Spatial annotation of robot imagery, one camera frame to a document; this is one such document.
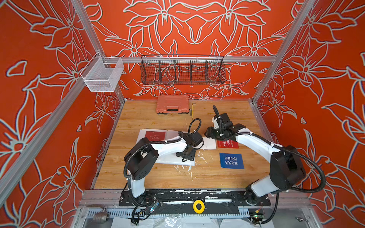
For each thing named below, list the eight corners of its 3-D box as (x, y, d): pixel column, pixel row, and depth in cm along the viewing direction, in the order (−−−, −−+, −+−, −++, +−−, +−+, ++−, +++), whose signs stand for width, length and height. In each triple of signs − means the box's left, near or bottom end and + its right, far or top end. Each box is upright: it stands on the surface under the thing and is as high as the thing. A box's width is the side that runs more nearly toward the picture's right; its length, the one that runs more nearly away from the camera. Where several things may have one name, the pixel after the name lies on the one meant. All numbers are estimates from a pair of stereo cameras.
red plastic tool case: (156, 114, 112) (154, 110, 107) (158, 98, 123) (157, 94, 119) (189, 114, 111) (189, 109, 107) (188, 98, 123) (188, 93, 119)
